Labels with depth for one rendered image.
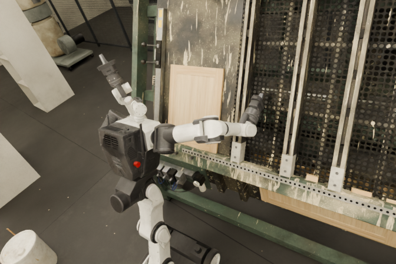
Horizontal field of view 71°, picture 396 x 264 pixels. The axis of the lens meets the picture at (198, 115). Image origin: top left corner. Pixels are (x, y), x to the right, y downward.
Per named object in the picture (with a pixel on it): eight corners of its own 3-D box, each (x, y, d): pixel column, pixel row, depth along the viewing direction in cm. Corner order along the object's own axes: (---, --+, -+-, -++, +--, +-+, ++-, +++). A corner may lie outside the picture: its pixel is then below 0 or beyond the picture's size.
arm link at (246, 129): (256, 137, 147) (243, 137, 137) (242, 134, 153) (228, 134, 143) (257, 124, 147) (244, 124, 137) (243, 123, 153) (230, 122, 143)
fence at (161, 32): (157, 135, 218) (152, 137, 215) (161, 9, 199) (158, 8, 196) (161, 137, 215) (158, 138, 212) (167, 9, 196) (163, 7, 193)
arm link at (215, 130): (239, 119, 139) (217, 116, 124) (241, 139, 137) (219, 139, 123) (222, 122, 146) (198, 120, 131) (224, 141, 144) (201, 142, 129)
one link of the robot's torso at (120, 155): (138, 194, 142) (131, 130, 131) (97, 175, 161) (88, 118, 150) (174, 170, 165) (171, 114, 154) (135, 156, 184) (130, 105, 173)
